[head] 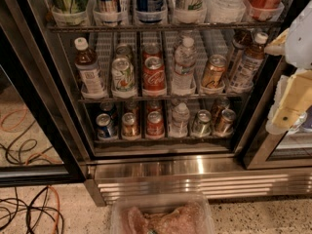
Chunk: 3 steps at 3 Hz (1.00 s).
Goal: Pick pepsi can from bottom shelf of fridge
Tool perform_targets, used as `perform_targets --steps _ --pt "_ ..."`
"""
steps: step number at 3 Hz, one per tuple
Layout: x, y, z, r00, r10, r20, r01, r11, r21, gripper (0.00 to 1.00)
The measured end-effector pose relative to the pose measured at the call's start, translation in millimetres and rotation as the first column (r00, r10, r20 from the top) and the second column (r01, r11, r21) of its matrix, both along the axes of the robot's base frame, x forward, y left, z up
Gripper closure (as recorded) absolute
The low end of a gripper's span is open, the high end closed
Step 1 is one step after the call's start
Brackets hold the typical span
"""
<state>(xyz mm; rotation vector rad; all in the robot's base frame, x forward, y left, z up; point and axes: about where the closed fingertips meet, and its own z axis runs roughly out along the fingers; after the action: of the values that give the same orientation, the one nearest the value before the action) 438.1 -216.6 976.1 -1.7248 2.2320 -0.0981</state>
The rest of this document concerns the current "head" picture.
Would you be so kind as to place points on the white green can middle rear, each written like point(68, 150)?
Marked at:
point(124, 50)

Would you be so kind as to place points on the red coca-cola can middle rear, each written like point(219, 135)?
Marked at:
point(151, 50)

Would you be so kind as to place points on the blue pepsi can front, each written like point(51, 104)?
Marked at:
point(105, 127)

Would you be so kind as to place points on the gold can middle shelf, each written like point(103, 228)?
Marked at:
point(213, 72)

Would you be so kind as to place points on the water bottle middle front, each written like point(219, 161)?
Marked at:
point(184, 65)

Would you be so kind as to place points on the glass fridge door left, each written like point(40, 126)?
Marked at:
point(40, 139)

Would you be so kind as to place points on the water bottle top shelf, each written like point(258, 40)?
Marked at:
point(226, 11)

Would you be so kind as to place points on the clear plastic food container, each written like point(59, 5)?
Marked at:
point(169, 213)

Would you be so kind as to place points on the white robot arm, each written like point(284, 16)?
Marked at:
point(298, 54)

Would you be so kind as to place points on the blue pepsi can rear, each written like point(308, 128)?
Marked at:
point(110, 109)

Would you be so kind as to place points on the white green can middle front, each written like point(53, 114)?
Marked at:
point(123, 74)

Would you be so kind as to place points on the water bottle shelf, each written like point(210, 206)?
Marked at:
point(180, 119)
point(226, 11)

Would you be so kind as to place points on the tea bottle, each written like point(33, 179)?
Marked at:
point(247, 66)
point(241, 40)
point(86, 61)

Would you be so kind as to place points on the red coke can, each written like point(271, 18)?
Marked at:
point(154, 105)
point(155, 124)

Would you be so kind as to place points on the glass fridge door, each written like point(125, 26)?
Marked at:
point(258, 149)
point(40, 139)

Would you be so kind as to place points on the green silver can bottom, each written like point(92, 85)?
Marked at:
point(201, 126)

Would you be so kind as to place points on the tea bottle middle right front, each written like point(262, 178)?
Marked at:
point(247, 66)

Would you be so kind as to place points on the blue pepsi can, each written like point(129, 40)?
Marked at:
point(105, 127)
point(110, 109)

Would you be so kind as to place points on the water bottle bottom shelf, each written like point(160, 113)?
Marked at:
point(180, 119)

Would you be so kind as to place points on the red coke can bottom rear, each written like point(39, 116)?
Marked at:
point(154, 105)

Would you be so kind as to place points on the water bottle middle rear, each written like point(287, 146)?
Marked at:
point(182, 38)

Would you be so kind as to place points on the gold can bottom right rear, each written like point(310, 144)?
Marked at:
point(219, 105)

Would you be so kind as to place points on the steel fridge base grille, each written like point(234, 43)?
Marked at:
point(215, 177)

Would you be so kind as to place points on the tea bottle middle right rear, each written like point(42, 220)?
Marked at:
point(241, 40)

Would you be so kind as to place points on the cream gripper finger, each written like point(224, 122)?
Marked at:
point(296, 99)
point(277, 46)

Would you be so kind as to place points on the white green can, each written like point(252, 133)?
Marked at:
point(124, 50)
point(123, 74)

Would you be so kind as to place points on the tea bottle middle left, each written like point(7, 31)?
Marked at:
point(86, 61)

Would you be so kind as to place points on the red coca-cola can middle front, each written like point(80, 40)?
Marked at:
point(153, 74)

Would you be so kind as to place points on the red coca-cola can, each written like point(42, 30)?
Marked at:
point(151, 50)
point(153, 74)

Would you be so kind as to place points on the red coke can bottom front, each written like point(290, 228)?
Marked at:
point(155, 124)

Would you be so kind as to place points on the glass fridge door right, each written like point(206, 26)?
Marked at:
point(258, 149)

